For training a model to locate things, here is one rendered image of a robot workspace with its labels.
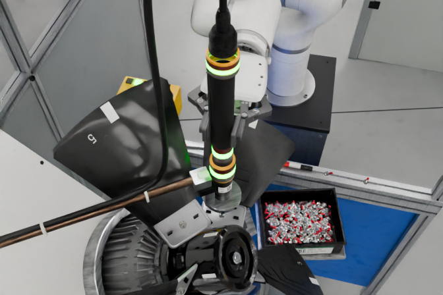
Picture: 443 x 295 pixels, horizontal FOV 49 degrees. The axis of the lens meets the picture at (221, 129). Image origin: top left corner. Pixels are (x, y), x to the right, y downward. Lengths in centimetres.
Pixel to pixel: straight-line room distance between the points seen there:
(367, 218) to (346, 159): 96
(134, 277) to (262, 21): 52
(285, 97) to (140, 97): 71
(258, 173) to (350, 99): 182
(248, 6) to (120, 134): 31
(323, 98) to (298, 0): 38
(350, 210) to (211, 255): 81
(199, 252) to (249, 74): 32
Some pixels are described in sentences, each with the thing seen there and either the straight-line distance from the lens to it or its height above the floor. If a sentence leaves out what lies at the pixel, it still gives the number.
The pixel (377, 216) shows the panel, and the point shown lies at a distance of 161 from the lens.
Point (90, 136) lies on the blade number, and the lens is 82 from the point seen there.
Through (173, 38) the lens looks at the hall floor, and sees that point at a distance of 307.
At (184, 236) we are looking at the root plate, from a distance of 91.
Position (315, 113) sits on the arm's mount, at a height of 95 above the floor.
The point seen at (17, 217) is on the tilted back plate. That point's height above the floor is 126.
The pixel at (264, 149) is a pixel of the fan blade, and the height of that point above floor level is 118.
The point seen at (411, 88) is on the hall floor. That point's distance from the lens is 296.
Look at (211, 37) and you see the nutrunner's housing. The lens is 59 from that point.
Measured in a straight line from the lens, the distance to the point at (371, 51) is 300.
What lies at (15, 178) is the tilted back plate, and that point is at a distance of 97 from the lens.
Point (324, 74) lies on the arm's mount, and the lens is 156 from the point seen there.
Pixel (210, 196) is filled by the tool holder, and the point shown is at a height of 130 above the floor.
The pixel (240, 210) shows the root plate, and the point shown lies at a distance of 98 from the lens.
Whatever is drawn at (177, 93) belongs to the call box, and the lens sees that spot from 131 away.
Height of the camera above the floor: 205
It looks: 53 degrees down
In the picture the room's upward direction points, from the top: straight up
